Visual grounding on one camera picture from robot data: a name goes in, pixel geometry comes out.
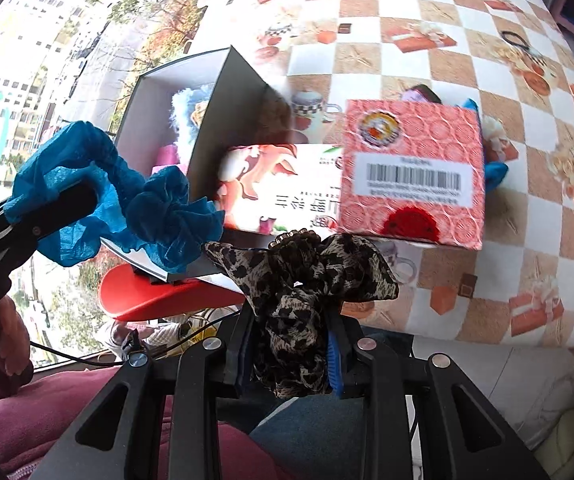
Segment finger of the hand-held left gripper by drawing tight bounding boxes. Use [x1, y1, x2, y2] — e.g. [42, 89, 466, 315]
[2, 181, 100, 263]

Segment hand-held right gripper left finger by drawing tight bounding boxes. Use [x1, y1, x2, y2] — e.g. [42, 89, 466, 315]
[32, 307, 257, 480]

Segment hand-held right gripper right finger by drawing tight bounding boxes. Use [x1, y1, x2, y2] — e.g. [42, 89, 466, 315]
[323, 310, 550, 480]

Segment blue scrunchie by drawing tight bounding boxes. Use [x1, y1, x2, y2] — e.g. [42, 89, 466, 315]
[4, 121, 226, 274]

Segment leopard print scrunchie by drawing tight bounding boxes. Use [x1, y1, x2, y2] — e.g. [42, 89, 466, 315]
[202, 230, 401, 401]

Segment pink foam sponge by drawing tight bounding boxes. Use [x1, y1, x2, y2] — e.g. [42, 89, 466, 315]
[153, 143, 189, 172]

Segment white and blue feather puff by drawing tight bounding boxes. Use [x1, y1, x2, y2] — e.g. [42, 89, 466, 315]
[169, 82, 219, 162]

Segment white cardboard box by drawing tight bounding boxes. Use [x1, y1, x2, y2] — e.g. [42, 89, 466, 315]
[100, 46, 289, 286]

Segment person's left forearm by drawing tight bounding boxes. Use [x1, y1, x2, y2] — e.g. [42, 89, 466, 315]
[0, 362, 128, 480]

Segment person's left hand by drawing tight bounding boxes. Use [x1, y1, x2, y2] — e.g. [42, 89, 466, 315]
[0, 296, 36, 395]

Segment person's jeans legs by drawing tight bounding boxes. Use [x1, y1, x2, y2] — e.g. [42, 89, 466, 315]
[216, 324, 420, 480]

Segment red plastic stool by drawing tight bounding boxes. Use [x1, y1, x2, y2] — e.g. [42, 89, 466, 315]
[98, 262, 249, 322]

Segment orange printed tissue pack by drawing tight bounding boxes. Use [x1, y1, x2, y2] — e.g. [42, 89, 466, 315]
[215, 142, 354, 237]

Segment pink patterned cardboard box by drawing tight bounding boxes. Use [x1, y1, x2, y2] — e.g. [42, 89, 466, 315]
[334, 98, 486, 251]

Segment brown furry cloth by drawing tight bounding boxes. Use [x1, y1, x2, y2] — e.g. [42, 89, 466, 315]
[261, 94, 294, 132]

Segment blue rubber glove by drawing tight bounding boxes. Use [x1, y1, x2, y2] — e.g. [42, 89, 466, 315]
[460, 100, 511, 194]

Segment cream fluffy cloth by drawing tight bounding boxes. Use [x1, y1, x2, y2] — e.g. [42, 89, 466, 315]
[482, 115, 511, 155]

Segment purple and brown knit hat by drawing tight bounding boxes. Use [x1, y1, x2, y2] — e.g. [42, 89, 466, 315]
[400, 83, 441, 107]

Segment checkered printed tablecloth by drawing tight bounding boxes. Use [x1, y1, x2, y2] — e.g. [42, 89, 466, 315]
[187, 0, 574, 350]

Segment black cable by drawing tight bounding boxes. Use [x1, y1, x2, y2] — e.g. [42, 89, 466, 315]
[29, 305, 248, 367]

